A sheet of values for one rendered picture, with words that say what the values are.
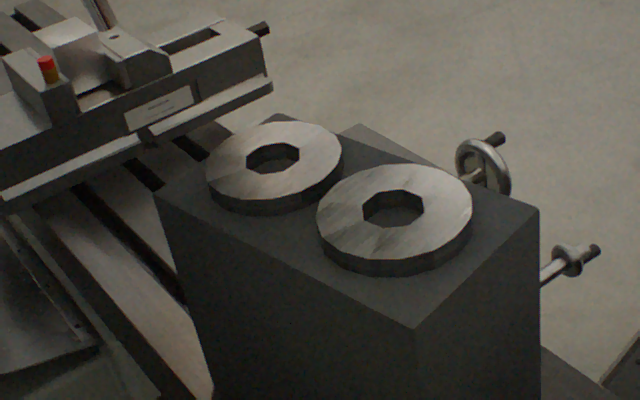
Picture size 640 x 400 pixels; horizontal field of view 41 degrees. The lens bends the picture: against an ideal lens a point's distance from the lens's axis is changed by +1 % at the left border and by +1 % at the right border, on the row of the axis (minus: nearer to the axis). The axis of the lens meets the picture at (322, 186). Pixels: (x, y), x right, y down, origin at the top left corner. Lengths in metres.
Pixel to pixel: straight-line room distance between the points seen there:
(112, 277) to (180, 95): 0.27
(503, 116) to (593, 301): 0.84
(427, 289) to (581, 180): 1.98
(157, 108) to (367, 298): 0.58
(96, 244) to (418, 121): 1.94
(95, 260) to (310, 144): 0.35
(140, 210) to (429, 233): 0.48
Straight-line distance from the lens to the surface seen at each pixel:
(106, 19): 0.90
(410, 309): 0.45
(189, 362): 0.71
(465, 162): 1.39
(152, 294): 0.79
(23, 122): 0.98
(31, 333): 0.90
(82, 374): 0.92
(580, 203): 2.34
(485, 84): 2.88
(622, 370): 1.13
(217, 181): 0.54
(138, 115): 0.99
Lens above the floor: 1.42
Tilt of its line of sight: 35 degrees down
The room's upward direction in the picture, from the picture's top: 10 degrees counter-clockwise
